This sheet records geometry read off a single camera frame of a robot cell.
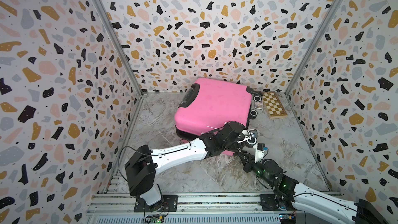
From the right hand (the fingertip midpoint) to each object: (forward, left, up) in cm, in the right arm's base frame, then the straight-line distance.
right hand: (238, 156), depth 78 cm
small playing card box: (+44, -21, -10) cm, 49 cm away
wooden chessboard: (+43, -31, -10) cm, 54 cm away
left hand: (+10, -1, +11) cm, 15 cm away
